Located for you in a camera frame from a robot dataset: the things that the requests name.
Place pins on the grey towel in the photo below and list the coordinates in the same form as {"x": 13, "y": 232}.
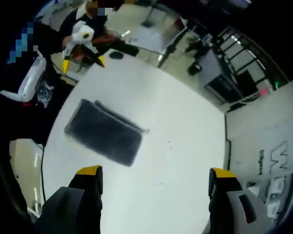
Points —
{"x": 105, "y": 134}

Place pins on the person's left hand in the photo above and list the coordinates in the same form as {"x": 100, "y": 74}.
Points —
{"x": 68, "y": 41}

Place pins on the black oval object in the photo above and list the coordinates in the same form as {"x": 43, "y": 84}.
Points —
{"x": 116, "y": 56}

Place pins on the grey metal shelf unit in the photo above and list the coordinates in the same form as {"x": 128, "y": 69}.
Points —
{"x": 280, "y": 192}

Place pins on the white office desk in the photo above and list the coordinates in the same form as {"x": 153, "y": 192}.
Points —
{"x": 156, "y": 36}

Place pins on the black office chair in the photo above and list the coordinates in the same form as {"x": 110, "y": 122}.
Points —
{"x": 194, "y": 70}

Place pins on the grey office desk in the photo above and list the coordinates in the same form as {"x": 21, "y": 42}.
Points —
{"x": 222, "y": 89}

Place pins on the pink hanging sign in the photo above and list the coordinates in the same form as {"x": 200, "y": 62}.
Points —
{"x": 264, "y": 92}

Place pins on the green exit light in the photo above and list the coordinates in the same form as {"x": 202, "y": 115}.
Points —
{"x": 276, "y": 84}

